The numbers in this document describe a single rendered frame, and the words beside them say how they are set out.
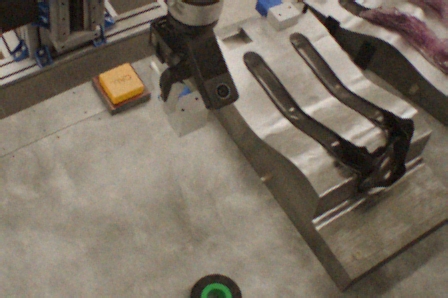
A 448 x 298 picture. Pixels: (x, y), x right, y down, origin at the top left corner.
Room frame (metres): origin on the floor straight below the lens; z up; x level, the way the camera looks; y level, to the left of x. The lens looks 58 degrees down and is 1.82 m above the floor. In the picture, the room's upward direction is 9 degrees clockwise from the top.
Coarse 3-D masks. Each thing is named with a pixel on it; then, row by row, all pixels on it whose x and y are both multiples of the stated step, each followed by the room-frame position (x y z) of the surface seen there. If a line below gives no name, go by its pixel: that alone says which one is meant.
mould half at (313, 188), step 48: (240, 48) 0.81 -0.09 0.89; (288, 48) 0.83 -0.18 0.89; (336, 48) 0.86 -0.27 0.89; (240, 96) 0.71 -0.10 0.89; (384, 96) 0.74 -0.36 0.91; (240, 144) 0.65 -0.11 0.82; (288, 144) 0.61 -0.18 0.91; (288, 192) 0.55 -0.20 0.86; (336, 192) 0.53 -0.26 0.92; (384, 192) 0.58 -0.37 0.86; (432, 192) 0.59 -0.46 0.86; (336, 240) 0.47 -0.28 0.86; (384, 240) 0.49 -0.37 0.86
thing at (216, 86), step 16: (208, 32) 0.63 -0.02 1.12; (192, 48) 0.60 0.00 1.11; (208, 48) 0.61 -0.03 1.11; (192, 64) 0.59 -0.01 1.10; (208, 64) 0.59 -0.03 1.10; (224, 64) 0.60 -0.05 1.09; (208, 80) 0.57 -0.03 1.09; (224, 80) 0.58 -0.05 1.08; (208, 96) 0.55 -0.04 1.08; (224, 96) 0.56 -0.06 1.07
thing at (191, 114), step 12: (180, 96) 0.64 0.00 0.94; (192, 96) 0.64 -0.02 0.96; (180, 108) 0.61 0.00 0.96; (192, 108) 0.61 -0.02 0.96; (204, 108) 0.62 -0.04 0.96; (168, 120) 0.62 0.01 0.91; (180, 120) 0.59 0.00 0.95; (192, 120) 0.60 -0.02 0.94; (204, 120) 0.62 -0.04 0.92; (180, 132) 0.59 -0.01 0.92
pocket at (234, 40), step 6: (240, 30) 0.86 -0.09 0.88; (222, 36) 0.84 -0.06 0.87; (228, 36) 0.85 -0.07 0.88; (234, 36) 0.85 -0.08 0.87; (240, 36) 0.86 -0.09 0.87; (246, 36) 0.85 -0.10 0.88; (228, 42) 0.84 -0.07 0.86; (234, 42) 0.84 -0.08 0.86; (240, 42) 0.85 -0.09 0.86; (246, 42) 0.84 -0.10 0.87; (228, 48) 0.83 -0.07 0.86; (234, 48) 0.83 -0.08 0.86
